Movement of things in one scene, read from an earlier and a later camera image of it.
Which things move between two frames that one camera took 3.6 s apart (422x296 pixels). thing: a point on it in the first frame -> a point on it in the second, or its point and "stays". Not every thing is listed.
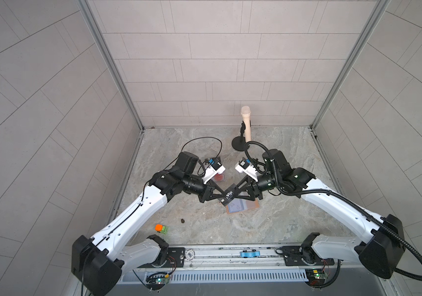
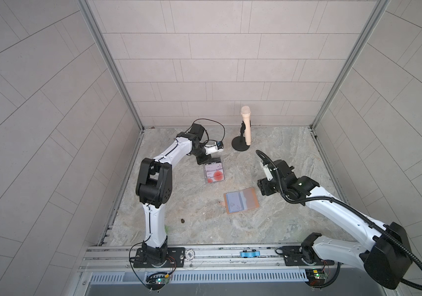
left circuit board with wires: x=156 y=281 stays
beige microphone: x=245 y=113 stays
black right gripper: x=253 y=187 -> x=262 y=184
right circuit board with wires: x=316 y=278 stays
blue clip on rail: x=246 y=254 stays
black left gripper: x=206 y=193 -> x=204 y=158
